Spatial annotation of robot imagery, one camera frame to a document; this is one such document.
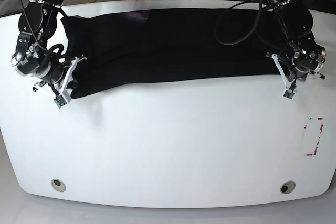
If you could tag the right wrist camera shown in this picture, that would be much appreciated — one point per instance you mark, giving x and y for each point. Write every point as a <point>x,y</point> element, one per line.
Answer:
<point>60,101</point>

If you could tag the right table grommet hole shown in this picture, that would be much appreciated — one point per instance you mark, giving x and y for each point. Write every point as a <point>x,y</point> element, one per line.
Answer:
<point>288,187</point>

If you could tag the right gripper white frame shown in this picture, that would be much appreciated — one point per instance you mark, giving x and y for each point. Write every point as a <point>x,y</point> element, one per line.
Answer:
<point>58,75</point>

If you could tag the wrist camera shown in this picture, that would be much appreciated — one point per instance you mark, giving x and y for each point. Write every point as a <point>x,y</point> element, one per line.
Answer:
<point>289,94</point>
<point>60,101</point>

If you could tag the red tape rectangle marker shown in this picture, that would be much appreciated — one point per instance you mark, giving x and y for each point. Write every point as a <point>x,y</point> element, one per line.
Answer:
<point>311,135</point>

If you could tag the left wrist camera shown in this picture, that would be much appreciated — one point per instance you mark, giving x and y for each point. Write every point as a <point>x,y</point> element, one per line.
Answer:
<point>289,94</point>

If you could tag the left table grommet hole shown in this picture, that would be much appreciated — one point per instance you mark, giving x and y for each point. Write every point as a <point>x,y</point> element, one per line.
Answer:
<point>58,185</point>

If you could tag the black printed T-shirt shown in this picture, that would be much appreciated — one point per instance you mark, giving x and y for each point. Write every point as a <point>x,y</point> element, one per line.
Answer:
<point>162,45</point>

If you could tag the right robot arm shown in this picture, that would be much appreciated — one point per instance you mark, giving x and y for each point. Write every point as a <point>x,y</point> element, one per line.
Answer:
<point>37,24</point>

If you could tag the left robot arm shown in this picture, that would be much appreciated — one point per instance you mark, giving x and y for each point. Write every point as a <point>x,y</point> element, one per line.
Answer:
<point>301,55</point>

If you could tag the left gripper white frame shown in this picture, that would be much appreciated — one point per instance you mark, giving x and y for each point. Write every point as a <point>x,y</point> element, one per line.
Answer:
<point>294,81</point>

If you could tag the table grommet hole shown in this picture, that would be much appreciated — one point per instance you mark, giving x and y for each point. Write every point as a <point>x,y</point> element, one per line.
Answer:
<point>58,185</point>
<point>288,187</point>

